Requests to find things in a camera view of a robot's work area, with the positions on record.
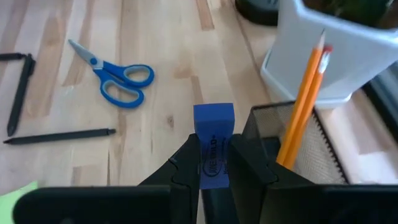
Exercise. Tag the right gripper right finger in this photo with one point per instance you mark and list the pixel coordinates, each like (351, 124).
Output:
(248, 193)

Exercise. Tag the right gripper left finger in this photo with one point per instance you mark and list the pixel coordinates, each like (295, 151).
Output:
(174, 199)

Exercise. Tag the blue eraser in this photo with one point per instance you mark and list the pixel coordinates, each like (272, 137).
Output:
(214, 124)

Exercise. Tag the black pen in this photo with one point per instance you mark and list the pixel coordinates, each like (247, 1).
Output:
(62, 136)
(12, 56)
(20, 93)

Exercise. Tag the green sticky note pad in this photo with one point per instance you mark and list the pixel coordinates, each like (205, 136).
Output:
(7, 199)

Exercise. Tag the black mesh desk organizer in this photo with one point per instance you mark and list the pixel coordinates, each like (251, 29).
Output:
(317, 149)

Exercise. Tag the white plant pot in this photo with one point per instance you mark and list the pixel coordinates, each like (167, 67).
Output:
(357, 62)

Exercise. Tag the black desk lamp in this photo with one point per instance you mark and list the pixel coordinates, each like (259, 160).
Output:
(258, 12)

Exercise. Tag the black aluminium table frame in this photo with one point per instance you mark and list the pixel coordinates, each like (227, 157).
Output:
(385, 99)

